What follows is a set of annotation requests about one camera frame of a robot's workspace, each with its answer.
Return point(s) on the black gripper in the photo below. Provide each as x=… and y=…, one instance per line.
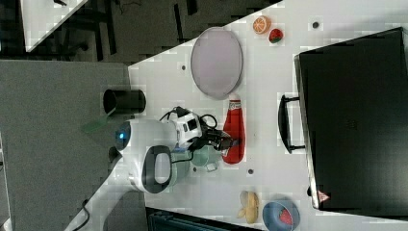
x=219, y=140

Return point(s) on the red ketchup bottle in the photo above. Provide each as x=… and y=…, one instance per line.
x=234, y=126

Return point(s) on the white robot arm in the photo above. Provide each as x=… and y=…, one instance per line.
x=145, y=162

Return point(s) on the pale green oval strainer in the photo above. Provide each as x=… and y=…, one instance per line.
x=180, y=167

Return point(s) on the pale green cup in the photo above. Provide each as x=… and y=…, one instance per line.
x=206, y=157

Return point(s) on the peeled banana toy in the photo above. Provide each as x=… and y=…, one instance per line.
x=250, y=206

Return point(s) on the lilac round plate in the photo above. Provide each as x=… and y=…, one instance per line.
x=216, y=62

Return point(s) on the blue bowl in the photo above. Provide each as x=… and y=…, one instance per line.
x=271, y=213

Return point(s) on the strawberry toy in bowl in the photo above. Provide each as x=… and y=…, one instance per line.
x=286, y=217

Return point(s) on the small strawberry toy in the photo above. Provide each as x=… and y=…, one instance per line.
x=275, y=35

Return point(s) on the black pot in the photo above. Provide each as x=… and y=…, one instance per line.
x=123, y=102

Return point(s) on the orange slice toy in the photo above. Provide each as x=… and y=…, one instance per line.
x=261, y=24

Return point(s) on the black toaster oven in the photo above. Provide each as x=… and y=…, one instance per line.
x=354, y=111

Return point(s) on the green spatula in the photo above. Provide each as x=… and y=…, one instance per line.
x=98, y=123

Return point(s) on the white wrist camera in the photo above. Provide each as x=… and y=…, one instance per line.
x=192, y=129

